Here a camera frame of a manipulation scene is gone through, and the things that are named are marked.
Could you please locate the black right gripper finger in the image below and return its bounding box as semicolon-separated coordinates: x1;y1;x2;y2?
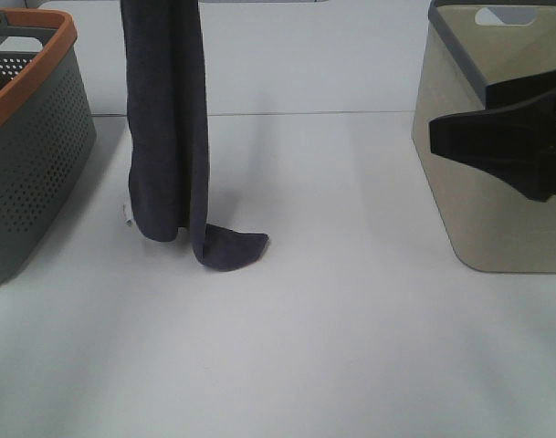
429;88;556;202

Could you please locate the dark grey towel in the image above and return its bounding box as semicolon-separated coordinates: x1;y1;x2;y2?
120;1;269;271

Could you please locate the beige basket grey rim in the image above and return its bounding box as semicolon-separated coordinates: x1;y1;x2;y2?
412;1;556;274

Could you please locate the grey basket orange rim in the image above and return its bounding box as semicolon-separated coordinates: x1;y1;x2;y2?
0;8;97;284

